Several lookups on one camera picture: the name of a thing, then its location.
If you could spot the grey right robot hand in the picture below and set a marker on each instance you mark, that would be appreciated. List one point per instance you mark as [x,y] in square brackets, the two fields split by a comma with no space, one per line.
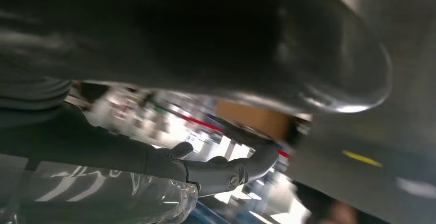
[102,195]

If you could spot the brown cardboard box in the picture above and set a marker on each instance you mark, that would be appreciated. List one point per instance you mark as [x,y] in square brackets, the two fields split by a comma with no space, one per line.
[255,120]

